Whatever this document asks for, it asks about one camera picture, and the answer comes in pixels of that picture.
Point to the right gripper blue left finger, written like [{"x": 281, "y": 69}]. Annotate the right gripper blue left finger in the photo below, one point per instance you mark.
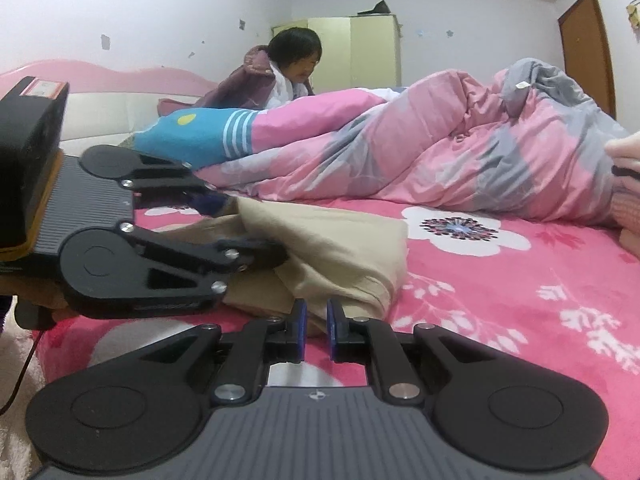
[{"x": 243, "y": 359}]

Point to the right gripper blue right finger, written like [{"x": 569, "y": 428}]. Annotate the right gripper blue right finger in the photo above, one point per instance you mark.
[{"x": 373, "y": 344}]

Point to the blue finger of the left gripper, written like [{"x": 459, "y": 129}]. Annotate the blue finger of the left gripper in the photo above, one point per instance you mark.
[
  {"x": 198, "y": 269},
  {"x": 160, "y": 182}
]

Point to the beige khaki trousers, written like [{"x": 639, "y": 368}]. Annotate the beige khaki trousers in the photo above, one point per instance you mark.
[{"x": 357, "y": 258}]

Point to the stack of folded clothes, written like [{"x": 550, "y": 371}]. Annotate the stack of folded clothes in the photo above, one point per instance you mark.
[{"x": 625, "y": 205}]

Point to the person's left hand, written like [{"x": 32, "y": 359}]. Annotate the person's left hand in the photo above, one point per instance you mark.
[{"x": 39, "y": 291}]

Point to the blue pink striped pillow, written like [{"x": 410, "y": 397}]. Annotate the blue pink striped pillow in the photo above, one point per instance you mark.
[{"x": 202, "y": 136}]

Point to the pink white padded headboard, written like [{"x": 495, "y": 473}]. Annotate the pink white padded headboard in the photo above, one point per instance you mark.
[{"x": 106, "y": 106}]

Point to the white fluffy blanket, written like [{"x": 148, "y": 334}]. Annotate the white fluffy blanket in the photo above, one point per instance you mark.
[{"x": 18, "y": 457}]

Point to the child in maroon jacket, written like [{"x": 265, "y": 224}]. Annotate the child in maroon jacket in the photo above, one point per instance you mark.
[{"x": 271, "y": 75}]

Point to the pink floral fleece bedsheet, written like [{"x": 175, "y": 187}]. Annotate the pink floral fleece bedsheet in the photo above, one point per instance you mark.
[{"x": 561, "y": 296}]

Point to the pale yellow wardrobe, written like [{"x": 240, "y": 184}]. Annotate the pale yellow wardrobe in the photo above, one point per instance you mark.
[{"x": 358, "y": 52}]

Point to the pink grey floral duvet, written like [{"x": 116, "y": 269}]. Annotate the pink grey floral duvet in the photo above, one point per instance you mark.
[{"x": 530, "y": 144}]

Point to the dark object atop wardrobe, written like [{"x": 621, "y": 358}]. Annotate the dark object atop wardrobe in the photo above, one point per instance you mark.
[{"x": 380, "y": 8}]

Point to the brown wooden door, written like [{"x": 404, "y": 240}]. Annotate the brown wooden door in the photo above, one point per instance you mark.
[{"x": 587, "y": 56}]

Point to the peeling yellow wall tape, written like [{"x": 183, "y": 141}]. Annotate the peeling yellow wall tape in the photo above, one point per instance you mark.
[{"x": 633, "y": 13}]

